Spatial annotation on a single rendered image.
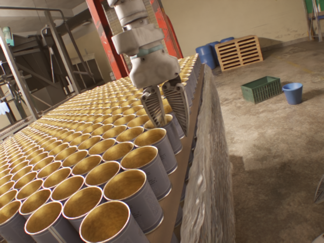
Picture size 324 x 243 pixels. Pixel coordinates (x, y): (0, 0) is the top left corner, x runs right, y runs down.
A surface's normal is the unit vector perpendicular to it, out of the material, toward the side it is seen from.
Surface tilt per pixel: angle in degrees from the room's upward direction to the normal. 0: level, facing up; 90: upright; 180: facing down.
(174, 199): 4
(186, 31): 90
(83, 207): 91
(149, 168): 91
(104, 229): 91
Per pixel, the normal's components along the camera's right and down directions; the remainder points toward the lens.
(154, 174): 0.59, 0.07
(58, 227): 0.83, -0.13
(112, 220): 0.35, 0.20
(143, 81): -0.21, 0.51
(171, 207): -0.29, -0.89
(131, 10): 0.07, 0.34
